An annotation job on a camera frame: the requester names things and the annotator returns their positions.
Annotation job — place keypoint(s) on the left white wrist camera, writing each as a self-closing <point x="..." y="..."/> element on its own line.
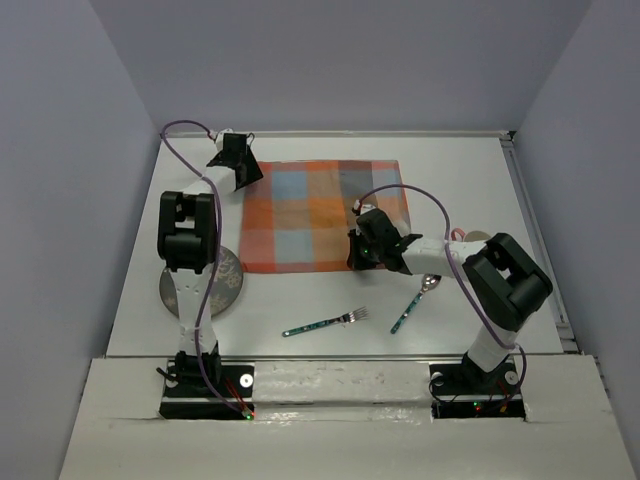
<point x="216" y="136"/>

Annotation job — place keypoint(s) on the fork with green handle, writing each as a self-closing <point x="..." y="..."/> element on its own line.
<point x="347" y="318"/>

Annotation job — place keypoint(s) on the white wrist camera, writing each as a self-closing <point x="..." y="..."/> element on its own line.
<point x="360" y="207"/>
<point x="216" y="136"/>

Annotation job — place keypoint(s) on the orange grey checked cloth napkin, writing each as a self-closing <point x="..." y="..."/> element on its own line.
<point x="296" y="218"/>

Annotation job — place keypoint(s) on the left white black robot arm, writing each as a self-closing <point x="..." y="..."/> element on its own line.
<point x="189" y="242"/>

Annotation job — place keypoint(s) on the pink ceramic mug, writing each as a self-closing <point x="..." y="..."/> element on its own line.
<point x="458" y="234"/>

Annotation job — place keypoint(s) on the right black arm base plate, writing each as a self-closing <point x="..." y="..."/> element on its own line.
<point x="456" y="397"/>

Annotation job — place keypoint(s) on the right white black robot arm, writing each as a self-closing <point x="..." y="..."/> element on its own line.
<point x="503" y="284"/>

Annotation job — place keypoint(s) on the grey plate with deer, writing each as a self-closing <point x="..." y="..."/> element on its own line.
<point x="225" y="291"/>

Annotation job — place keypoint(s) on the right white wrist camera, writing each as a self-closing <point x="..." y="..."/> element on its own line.
<point x="360" y="207"/>

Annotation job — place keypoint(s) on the spoon with green handle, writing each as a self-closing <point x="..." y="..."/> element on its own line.
<point x="428" y="283"/>

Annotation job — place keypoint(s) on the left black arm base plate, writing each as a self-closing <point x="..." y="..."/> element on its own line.
<point x="192" y="399"/>

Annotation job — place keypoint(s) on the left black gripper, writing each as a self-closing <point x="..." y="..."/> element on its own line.
<point x="253" y="172"/>

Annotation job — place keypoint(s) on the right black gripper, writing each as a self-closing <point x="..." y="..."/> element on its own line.
<point x="354" y="259"/>

